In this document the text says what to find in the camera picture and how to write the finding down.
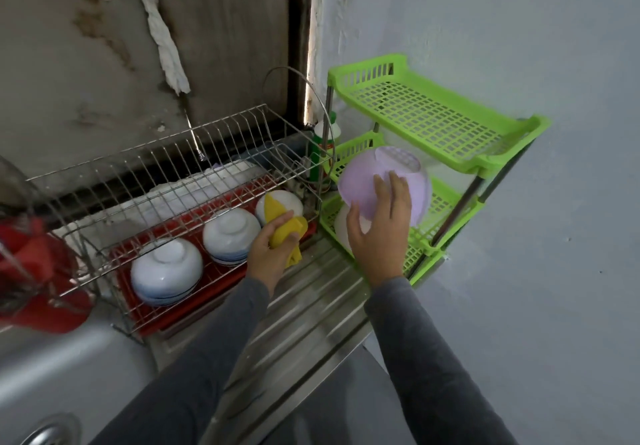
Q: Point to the person's right forearm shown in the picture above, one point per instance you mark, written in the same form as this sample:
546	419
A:
435	370

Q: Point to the white hanging cloth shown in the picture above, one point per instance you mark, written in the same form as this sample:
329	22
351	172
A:
160	35

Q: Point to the person's left hand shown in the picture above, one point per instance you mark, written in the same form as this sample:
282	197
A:
268	258

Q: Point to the stainless steel sink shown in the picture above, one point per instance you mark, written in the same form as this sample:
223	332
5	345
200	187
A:
280	330

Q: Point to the person's right hand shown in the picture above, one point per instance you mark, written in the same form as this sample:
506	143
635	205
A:
382	235

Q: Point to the cream plastic bowl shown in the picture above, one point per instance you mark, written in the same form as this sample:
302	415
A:
342	232

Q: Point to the green plastic shelf rack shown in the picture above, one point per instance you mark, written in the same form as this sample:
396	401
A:
440	125

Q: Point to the purple plastic bowl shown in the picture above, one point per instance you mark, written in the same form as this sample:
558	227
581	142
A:
360	175

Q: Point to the green dish soap bottle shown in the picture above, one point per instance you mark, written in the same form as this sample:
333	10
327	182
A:
322	145

